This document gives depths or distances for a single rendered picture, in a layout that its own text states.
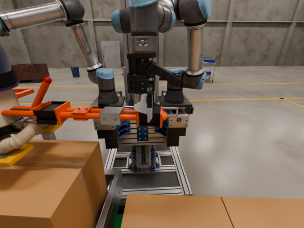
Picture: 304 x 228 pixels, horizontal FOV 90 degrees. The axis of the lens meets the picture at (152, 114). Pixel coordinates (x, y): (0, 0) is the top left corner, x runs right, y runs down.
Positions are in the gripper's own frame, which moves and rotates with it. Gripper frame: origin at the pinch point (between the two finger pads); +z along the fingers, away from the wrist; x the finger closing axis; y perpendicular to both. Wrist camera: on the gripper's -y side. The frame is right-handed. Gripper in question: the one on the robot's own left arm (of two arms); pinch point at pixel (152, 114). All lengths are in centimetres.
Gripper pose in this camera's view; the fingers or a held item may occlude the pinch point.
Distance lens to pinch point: 53.4
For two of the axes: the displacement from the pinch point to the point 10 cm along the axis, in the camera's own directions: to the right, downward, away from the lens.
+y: -10.0, -0.3, 0.8
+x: -0.8, 4.2, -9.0
